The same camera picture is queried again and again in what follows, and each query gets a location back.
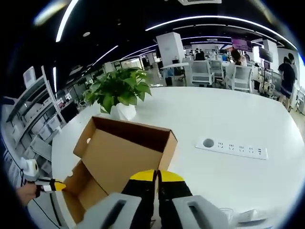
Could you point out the person's left hand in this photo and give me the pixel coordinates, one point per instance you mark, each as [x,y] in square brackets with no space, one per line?
[27,194]

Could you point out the white office desk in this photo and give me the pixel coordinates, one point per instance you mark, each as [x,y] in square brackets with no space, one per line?
[174,65]

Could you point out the white appliance with grille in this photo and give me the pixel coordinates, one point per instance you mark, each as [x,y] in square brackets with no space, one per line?
[29,76]

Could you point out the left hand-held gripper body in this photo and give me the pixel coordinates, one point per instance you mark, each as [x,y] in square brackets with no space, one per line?
[31,169]

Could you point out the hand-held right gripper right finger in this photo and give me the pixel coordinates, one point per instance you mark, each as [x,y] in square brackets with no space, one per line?
[174,198]

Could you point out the ceiling air conditioner unit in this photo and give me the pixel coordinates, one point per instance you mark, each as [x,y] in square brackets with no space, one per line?
[200,1]

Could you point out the white ceiling light strip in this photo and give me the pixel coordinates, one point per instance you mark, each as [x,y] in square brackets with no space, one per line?
[64,21]
[107,53]
[190,19]
[54,78]

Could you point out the dark wall monitor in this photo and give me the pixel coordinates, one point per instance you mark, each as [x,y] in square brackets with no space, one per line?
[265,54]

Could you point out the green plant in white pot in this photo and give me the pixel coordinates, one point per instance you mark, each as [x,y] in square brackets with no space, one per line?
[119,88]

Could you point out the purple wall screen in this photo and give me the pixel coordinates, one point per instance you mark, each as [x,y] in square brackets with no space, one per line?
[241,43]

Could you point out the white table power strip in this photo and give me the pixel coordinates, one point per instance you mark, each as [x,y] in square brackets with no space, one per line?
[238,151]

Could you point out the row of white storage bins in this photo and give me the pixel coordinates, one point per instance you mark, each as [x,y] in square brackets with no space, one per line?
[45,130]

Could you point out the row of white desk chairs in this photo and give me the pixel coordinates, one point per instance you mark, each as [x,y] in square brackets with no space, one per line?
[200,69]

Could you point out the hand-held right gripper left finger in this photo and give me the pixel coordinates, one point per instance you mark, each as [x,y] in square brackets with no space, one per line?
[140,198]

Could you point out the brown cardboard shoe box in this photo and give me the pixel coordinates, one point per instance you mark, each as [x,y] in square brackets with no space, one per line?
[119,152]

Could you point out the grey metal storage shelf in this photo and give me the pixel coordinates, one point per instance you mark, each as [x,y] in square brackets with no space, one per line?
[28,93]

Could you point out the black monitor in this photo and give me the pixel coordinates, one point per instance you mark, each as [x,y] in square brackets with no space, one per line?
[69,113]

